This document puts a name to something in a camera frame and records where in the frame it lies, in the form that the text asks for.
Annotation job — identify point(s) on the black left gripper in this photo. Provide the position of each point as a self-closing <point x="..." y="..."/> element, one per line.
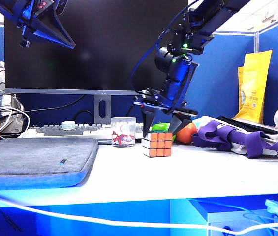
<point x="28" y="14"/>

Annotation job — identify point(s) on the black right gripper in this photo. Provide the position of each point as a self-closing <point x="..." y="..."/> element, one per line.
<point x="178" y="83"/>

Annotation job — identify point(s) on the multicolour Rubik's cube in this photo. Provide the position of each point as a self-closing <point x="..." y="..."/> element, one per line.
<point x="157" y="145"/>

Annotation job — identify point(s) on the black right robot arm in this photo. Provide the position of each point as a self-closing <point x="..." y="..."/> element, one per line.
<point x="217" y="14"/>

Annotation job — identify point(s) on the green apple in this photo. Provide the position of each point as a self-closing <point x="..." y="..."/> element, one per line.
<point x="161" y="127"/>

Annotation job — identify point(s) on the orange fruit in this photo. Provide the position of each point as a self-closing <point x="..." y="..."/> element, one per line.
<point x="186" y="134"/>

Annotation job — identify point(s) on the clear printed glass cup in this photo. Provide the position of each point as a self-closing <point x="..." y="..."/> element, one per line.
<point x="122" y="132"/>

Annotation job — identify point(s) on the black AOC computer monitor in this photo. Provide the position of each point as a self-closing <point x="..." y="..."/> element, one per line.
<point x="92" y="49"/>

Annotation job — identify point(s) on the small yellow pouch bag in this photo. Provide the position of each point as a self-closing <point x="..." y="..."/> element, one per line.
<point x="240" y="83"/>

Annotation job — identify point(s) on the clear adhesive tape roll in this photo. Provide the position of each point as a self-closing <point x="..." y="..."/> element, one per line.
<point x="68" y="126"/>

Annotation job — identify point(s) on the under-desk drawer cabinet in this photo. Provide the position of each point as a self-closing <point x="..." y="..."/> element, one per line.
<point x="188" y="214"/>

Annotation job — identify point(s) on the white and grey keyboard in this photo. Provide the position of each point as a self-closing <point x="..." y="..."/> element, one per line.
<point x="55" y="131"/>

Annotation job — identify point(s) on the large yellow pouch bag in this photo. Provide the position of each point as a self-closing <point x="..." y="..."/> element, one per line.
<point x="254" y="86"/>

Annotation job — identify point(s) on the grey fabric laptop sleeve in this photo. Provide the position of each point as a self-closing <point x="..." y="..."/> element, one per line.
<point x="35" y="155"/>

